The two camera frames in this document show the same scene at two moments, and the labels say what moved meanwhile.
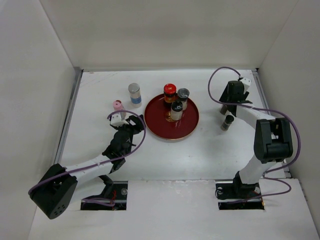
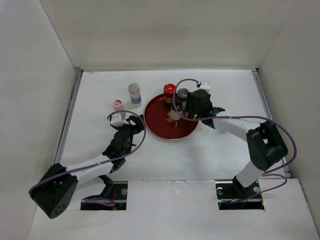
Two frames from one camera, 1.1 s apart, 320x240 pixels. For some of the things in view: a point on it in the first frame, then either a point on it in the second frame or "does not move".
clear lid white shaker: x=183 y=94 does not move
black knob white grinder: x=176 y=110 does not move
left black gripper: x=138 y=127 does not move
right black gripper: x=224 y=96 → x=189 y=100
